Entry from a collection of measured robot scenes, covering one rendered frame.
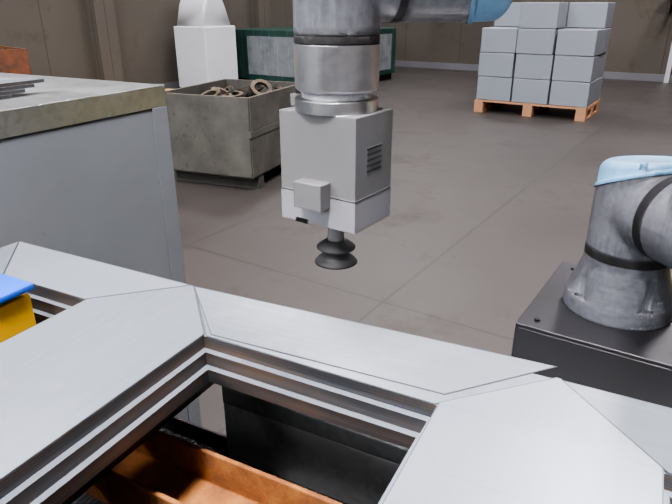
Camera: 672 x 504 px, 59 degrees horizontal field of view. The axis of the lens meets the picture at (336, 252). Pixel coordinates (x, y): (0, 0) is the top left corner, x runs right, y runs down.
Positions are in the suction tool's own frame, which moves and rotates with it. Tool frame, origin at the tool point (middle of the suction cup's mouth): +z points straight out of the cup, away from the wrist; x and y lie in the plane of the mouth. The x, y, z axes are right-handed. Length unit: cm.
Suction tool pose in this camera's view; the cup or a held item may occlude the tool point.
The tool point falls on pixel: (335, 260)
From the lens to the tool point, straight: 59.2
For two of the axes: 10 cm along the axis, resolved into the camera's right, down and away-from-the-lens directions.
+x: 5.7, -3.2, 7.6
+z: 0.0, 9.2, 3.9
